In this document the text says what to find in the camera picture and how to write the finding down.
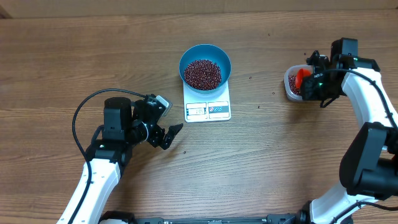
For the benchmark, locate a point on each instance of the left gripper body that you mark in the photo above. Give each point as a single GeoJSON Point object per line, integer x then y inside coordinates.
{"type": "Point", "coordinates": [153, 135]}

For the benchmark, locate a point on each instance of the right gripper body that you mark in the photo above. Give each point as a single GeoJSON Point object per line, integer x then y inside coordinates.
{"type": "Point", "coordinates": [321, 89]}

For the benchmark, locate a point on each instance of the red measuring scoop blue handle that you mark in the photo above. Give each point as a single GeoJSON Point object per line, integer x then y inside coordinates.
{"type": "Point", "coordinates": [301, 74]}

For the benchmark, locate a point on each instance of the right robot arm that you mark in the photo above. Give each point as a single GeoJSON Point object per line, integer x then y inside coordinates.
{"type": "Point", "coordinates": [368, 170]}

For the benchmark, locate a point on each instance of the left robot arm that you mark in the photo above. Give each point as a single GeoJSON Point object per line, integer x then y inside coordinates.
{"type": "Point", "coordinates": [126, 124]}

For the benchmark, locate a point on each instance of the white digital kitchen scale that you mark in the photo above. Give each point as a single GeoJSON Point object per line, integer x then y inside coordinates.
{"type": "Point", "coordinates": [207, 106]}

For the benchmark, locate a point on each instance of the red beans in bowl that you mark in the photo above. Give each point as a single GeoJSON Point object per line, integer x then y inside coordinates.
{"type": "Point", "coordinates": [203, 75]}

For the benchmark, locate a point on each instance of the blue bowl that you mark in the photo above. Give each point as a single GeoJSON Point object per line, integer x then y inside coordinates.
{"type": "Point", "coordinates": [206, 52]}

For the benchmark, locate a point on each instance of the red beans in container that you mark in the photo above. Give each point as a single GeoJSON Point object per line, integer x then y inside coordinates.
{"type": "Point", "coordinates": [292, 85]}

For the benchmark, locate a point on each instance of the clear plastic container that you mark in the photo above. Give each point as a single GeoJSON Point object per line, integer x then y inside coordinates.
{"type": "Point", "coordinates": [290, 72]}

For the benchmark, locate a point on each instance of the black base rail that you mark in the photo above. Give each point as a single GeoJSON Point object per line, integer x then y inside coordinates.
{"type": "Point", "coordinates": [214, 220]}

